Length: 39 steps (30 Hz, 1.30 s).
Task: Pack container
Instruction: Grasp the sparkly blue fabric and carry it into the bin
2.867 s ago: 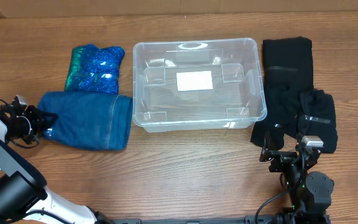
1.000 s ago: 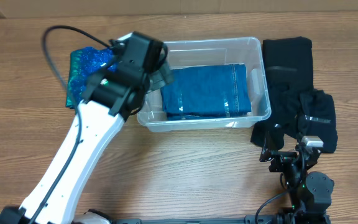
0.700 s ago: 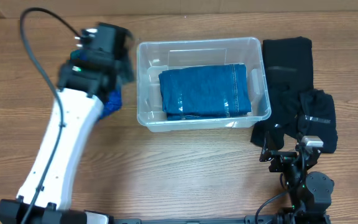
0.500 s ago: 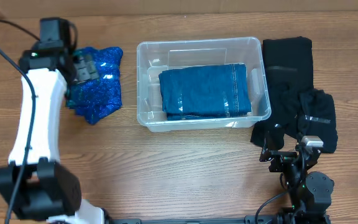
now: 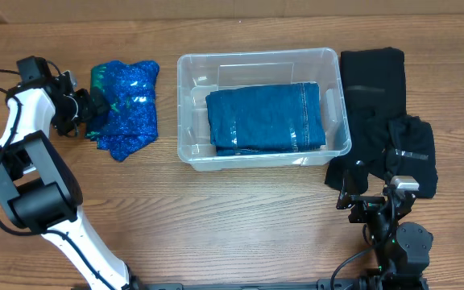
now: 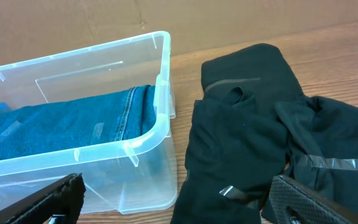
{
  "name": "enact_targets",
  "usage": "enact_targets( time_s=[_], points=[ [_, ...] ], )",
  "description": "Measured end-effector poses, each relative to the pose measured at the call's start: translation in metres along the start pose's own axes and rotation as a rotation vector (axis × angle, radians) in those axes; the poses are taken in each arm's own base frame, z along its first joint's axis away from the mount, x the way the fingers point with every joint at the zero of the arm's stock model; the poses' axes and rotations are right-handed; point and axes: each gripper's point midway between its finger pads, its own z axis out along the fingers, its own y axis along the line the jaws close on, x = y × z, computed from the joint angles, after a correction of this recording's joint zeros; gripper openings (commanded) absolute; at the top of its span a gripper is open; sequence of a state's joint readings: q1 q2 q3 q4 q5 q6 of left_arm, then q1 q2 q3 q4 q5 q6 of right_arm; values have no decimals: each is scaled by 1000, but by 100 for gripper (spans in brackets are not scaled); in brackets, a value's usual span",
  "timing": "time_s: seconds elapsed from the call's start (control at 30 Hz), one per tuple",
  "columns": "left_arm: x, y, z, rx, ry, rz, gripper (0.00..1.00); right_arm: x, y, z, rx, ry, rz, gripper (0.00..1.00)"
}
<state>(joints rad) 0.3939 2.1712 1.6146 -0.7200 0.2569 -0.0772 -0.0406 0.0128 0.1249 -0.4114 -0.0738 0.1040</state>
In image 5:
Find blue green sequin garment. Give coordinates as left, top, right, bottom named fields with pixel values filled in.
left=85, top=60, right=160, bottom=162

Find small black garment bundle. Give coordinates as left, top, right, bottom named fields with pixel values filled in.
left=325, top=108, right=392, bottom=194

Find dark blue jeans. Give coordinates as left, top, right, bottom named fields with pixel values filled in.
left=205, top=82, right=326, bottom=156

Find large black garment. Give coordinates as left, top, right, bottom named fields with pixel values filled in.
left=340, top=47, right=407, bottom=136

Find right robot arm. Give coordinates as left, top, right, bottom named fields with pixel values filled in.
left=328, top=171, right=433, bottom=289

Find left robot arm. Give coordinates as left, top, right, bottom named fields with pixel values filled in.
left=0, top=56, right=145, bottom=289

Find clear plastic storage bin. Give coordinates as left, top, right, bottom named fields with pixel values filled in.
left=177, top=48, right=352, bottom=172

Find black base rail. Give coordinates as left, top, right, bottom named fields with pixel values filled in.
left=141, top=279, right=368, bottom=290

